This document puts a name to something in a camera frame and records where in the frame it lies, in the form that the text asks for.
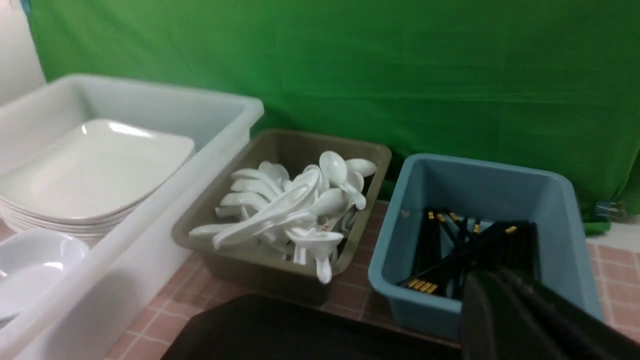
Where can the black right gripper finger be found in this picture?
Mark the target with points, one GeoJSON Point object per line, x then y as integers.
{"type": "Point", "coordinates": [509, 316]}

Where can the bundle of black chopsticks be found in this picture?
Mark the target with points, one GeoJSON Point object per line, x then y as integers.
{"type": "Point", "coordinates": [449, 248]}

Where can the blue plastic bin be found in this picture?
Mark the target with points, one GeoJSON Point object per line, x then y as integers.
{"type": "Point", "coordinates": [492, 192]}

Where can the pile of white ceramic spoons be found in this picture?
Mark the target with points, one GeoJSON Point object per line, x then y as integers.
{"type": "Point", "coordinates": [294, 218]}

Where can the olive green plastic bin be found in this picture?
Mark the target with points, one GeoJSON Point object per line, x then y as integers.
{"type": "Point", "coordinates": [294, 150]}

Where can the green backdrop cloth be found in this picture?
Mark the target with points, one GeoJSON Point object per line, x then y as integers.
{"type": "Point", "coordinates": [547, 84]}

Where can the black serving tray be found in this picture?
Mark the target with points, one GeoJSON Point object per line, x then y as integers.
{"type": "Point", "coordinates": [258, 327]}

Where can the pink checkered tablecloth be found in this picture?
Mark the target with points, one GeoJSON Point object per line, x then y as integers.
{"type": "Point", "coordinates": [192, 289]}

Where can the large white plastic tub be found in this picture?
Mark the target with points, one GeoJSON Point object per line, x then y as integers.
{"type": "Point", "coordinates": [90, 309]}

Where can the stack of white square plates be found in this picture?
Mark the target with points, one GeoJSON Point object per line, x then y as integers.
{"type": "Point", "coordinates": [91, 179]}

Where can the stack of small white bowls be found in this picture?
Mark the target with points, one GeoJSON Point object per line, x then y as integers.
{"type": "Point", "coordinates": [31, 263]}

